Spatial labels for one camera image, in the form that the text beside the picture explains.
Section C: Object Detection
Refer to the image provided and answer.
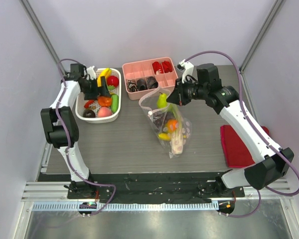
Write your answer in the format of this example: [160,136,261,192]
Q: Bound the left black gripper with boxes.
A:
[82,76,111,101]

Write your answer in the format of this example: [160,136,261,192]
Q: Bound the green pear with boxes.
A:
[156,93,168,109]

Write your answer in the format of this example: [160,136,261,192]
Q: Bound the dark purple grape bunch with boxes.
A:
[150,111,167,133]

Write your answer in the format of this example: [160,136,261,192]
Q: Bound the orange tangerine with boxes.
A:
[165,119,178,132]

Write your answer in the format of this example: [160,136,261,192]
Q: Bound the clear pink zip top bag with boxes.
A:
[139,87,192,158]

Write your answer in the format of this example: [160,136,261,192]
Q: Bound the small yellow banana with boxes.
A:
[158,133,171,141]

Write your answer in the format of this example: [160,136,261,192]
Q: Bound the green white celery stalk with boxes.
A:
[168,104,184,155]

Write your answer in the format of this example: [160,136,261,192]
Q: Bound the orange pumpkin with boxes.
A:
[97,96,112,107]

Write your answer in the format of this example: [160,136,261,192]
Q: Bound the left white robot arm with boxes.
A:
[40,60,110,199]

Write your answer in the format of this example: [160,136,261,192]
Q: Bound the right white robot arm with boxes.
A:
[167,62,294,197]

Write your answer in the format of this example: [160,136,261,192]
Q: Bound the red apple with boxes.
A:
[107,75,120,88]

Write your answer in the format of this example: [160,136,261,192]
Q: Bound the green cucumber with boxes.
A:
[111,94,119,113]

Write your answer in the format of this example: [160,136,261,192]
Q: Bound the yellow banana bunch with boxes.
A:
[97,68,112,87]

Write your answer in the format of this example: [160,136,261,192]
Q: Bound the pink peach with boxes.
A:
[97,107,112,118]

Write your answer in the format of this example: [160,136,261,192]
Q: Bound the orange carrot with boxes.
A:
[84,100,95,109]

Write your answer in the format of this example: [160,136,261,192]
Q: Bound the white plastic fruit basket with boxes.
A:
[75,68,122,123]

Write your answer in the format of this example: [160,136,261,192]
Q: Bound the dark mangosteen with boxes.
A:
[83,109,96,118]

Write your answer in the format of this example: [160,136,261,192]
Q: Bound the black items in organizer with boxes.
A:
[126,76,158,93]

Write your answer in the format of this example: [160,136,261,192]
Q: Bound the red items in organizer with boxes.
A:
[152,61,173,75]

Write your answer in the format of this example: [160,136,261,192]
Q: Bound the pink compartment organizer box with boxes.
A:
[122,57,178,101]

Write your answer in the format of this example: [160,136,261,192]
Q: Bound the red folded cloth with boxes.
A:
[219,124,270,169]

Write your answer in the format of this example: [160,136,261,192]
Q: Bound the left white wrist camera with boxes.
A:
[86,66,96,80]

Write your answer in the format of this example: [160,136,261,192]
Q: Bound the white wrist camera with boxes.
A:
[177,59,194,83]
[86,66,96,80]

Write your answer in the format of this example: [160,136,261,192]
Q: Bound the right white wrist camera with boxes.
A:
[177,59,194,83]

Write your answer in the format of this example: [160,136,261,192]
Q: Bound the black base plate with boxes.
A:
[64,172,245,204]

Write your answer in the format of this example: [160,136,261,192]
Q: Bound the white slotted cable duct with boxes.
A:
[32,201,219,212]

